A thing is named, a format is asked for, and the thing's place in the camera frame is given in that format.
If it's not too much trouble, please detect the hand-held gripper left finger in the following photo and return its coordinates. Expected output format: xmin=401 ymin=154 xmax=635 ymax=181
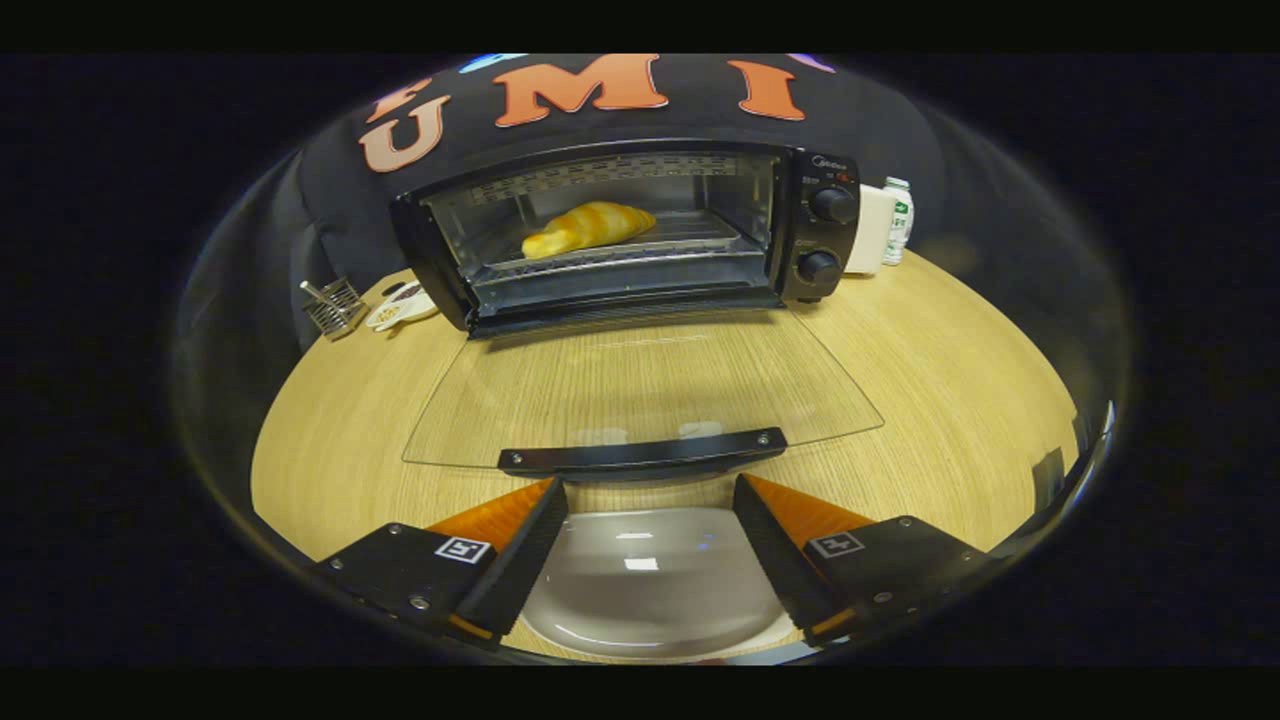
xmin=315 ymin=476 xmax=569 ymax=646

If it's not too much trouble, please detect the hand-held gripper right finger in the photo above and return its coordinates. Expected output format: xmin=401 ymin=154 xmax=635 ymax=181
xmin=732 ymin=473 xmax=991 ymax=646

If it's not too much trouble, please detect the black toaster oven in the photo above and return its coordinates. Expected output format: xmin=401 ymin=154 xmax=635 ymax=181
xmin=390 ymin=140 xmax=886 ymax=483

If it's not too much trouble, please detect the golden croissant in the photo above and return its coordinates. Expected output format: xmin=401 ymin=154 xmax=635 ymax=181
xmin=521 ymin=201 xmax=658 ymax=261

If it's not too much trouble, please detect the white bread toaster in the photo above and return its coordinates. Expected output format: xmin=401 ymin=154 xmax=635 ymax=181
xmin=845 ymin=184 xmax=898 ymax=276

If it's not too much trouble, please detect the white oval plate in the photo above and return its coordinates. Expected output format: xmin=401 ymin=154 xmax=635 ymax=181
xmin=520 ymin=508 xmax=796 ymax=659

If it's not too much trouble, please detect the white bottle with green label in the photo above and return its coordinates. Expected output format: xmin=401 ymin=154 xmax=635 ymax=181
xmin=882 ymin=177 xmax=915 ymax=266

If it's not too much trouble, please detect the metal wire rack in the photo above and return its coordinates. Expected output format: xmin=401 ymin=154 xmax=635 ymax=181
xmin=300 ymin=277 xmax=369 ymax=341

